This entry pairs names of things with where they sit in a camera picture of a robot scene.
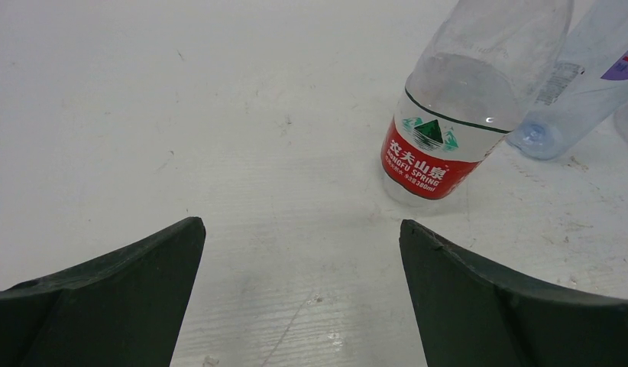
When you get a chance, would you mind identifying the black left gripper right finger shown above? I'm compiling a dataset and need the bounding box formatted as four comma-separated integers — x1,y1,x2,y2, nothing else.
399,219,628,366

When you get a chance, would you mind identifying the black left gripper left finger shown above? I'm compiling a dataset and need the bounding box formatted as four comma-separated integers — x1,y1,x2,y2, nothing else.
0,216,206,366

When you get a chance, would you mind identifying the red label clear bottle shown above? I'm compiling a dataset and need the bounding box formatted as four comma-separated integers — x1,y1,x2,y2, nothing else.
380,0,574,206

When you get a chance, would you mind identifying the clear bottle white cap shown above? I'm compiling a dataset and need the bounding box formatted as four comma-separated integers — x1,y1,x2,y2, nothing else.
506,0,628,161

